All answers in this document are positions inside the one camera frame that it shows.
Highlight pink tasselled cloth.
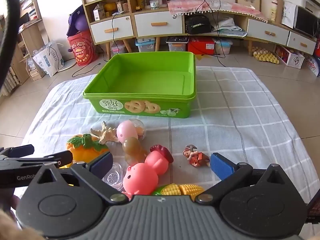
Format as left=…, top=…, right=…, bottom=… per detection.
left=167, top=0, right=268, bottom=22

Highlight yellow egg tray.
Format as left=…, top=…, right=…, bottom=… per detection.
left=252, top=46, right=281, bottom=64

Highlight clear plastic toy case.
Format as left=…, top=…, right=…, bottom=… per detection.
left=102, top=163, right=125, bottom=189

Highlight orange toy pumpkin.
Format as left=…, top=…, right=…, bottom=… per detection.
left=66, top=134, right=111, bottom=168

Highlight small brown carton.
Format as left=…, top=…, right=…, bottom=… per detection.
left=115, top=1, right=131, bottom=13

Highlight white shopping bag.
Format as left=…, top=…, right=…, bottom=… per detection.
left=32, top=40, right=65, bottom=78

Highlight tan fuzzy cloth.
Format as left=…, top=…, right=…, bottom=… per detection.
left=0, top=208, right=44, bottom=240

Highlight brown translucent toy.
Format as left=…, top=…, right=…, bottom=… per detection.
left=124, top=149, right=149, bottom=166
left=122, top=137, right=141, bottom=156

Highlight small white carton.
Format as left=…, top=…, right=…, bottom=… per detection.
left=93, top=5, right=106, bottom=22

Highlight beige starfish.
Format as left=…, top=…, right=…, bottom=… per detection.
left=90, top=121, right=119, bottom=145

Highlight tall snack bottle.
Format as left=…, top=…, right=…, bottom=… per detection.
left=269, top=0, right=279, bottom=22

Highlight yellow toy corn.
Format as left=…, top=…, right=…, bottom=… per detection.
left=152, top=183, right=206, bottom=196

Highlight wooden desk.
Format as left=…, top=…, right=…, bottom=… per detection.
left=10, top=0, right=47, bottom=81

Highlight clear storage box blue contents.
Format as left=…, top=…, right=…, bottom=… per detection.
left=214, top=39, right=232, bottom=55

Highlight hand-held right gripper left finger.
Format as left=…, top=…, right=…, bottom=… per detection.
left=29, top=152, right=128, bottom=203

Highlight pink and clear toy capsule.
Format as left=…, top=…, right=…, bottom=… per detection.
left=117, top=119, right=147, bottom=144

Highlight white printed carton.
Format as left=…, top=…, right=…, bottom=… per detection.
left=275, top=45, right=306, bottom=69

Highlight paper drawing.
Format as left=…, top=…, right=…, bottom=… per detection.
left=281, top=1, right=297, bottom=29

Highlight white radiator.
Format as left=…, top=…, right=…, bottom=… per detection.
left=0, top=67, right=19, bottom=98

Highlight black bag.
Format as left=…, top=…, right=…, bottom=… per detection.
left=186, top=15, right=213, bottom=35

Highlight red carton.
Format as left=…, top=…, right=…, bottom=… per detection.
left=187, top=37, right=216, bottom=55

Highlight tall wooden shelf cabinet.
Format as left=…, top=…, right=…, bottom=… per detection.
left=79, top=0, right=187, bottom=62

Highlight clear storage box black top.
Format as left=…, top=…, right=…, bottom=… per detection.
left=166, top=36, right=189, bottom=52

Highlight black strap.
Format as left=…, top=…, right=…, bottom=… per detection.
left=0, top=0, right=22, bottom=86

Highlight green plastic box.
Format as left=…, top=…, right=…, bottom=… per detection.
left=83, top=52, right=197, bottom=119

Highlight black floor cable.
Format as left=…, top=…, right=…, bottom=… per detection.
left=72, top=43, right=111, bottom=78

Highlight low wooden tv stand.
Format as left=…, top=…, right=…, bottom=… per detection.
left=184, top=8, right=319, bottom=56

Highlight black microwave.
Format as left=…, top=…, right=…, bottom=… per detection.
left=292, top=5, right=320, bottom=39

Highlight clear storage box blue lid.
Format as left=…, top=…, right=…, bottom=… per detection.
left=135, top=38, right=156, bottom=53

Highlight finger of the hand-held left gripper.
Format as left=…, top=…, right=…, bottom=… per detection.
left=0, top=144, right=35, bottom=159
left=0, top=151, right=73, bottom=173

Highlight white drawer wooden handle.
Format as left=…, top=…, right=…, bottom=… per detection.
left=134, top=11, right=184, bottom=38
left=287, top=31, right=317, bottom=55
left=90, top=16, right=134, bottom=43
left=247, top=18, right=290, bottom=46

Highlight red printed bucket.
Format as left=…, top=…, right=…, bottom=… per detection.
left=67, top=30, right=99, bottom=67

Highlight purple exercise ball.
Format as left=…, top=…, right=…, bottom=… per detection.
left=76, top=17, right=90, bottom=32

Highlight white round fan base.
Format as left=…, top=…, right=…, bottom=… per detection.
left=58, top=57, right=77, bottom=72

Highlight pink toy pig red hat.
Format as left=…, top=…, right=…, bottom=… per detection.
left=121, top=145, right=174, bottom=201

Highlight stack of folded cloths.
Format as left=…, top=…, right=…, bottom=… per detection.
left=212, top=16, right=248, bottom=38

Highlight clear storage box pink contents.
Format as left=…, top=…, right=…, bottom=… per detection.
left=110, top=41, right=127, bottom=56

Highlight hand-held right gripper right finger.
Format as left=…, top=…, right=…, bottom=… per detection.
left=195, top=152, right=292, bottom=204

